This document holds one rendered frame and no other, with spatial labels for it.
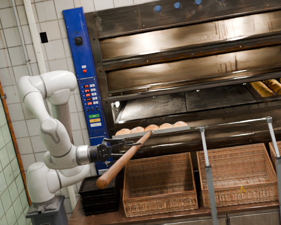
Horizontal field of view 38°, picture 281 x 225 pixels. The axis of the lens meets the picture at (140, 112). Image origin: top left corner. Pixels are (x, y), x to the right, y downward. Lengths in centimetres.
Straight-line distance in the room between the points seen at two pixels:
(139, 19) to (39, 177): 146
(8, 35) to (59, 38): 41
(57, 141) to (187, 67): 175
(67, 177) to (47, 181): 13
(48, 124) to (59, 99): 59
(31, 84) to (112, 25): 120
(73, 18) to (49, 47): 31
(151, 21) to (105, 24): 37
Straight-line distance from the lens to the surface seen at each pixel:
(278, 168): 293
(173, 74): 325
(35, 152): 364
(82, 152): 184
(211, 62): 327
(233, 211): 308
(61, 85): 228
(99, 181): 106
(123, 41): 326
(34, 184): 253
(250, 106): 338
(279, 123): 346
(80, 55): 328
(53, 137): 173
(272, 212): 314
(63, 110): 237
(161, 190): 345
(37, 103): 215
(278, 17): 332
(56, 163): 186
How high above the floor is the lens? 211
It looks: 15 degrees down
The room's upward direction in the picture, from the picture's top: 10 degrees counter-clockwise
